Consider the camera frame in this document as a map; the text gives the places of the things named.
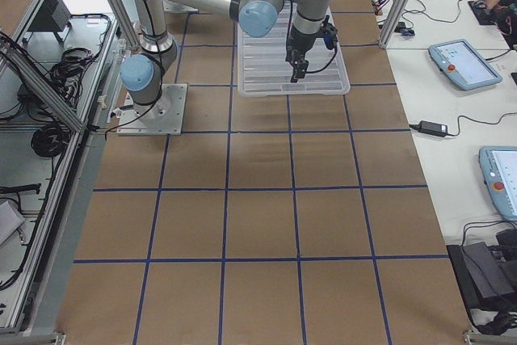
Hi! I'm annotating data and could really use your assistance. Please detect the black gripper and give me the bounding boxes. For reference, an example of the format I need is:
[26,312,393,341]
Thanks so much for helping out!
[285,25,321,82]

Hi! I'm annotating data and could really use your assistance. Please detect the clear plastic box lid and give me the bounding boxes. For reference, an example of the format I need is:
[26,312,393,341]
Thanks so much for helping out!
[237,0,351,97]

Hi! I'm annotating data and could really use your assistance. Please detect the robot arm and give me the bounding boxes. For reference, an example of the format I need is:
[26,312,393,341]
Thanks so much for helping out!
[120,0,338,124]

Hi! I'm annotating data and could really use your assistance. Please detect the black power adapter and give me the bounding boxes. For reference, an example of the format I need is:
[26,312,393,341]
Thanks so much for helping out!
[418,120,448,137]

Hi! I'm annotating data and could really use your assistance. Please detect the teach pendant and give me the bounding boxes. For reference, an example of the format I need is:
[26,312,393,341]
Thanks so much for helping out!
[478,146,516,221]
[428,39,502,90]

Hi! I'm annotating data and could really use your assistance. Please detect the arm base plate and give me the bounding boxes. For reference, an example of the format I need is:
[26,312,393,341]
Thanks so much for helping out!
[116,84,188,136]

